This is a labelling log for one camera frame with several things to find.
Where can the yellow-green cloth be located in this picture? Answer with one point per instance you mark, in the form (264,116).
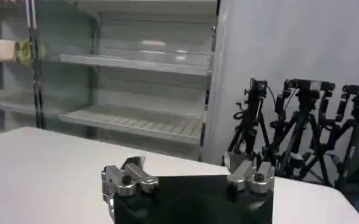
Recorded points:
(25,51)

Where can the black metal pole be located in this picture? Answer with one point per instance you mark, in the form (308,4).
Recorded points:
(36,79)

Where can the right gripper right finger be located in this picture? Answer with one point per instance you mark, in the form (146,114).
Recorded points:
(252,179)

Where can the empty grey shelf unit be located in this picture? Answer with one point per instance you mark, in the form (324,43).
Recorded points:
(142,64)

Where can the beige cloth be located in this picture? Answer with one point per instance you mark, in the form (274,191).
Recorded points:
(1,50)

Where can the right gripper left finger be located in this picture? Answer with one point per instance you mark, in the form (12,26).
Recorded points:
(127,179)

